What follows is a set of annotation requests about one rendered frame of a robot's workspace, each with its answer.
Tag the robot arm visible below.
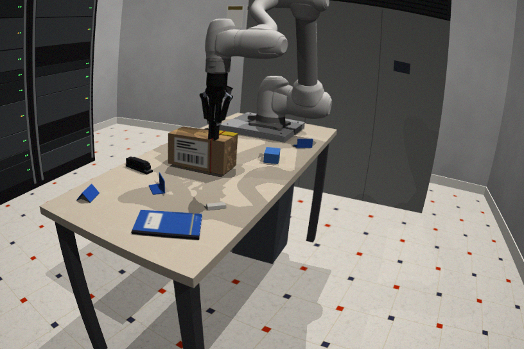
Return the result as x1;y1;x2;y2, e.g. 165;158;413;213
205;0;332;131

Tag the blue notebook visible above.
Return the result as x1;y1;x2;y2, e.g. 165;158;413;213
131;210;202;240

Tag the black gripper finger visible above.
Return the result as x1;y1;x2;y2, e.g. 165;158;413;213
213;92;233;140
200;92;215;139

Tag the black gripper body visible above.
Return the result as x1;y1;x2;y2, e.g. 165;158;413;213
205;72;228;101

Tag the brown cardboard box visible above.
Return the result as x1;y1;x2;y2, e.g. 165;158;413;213
168;126;238;175

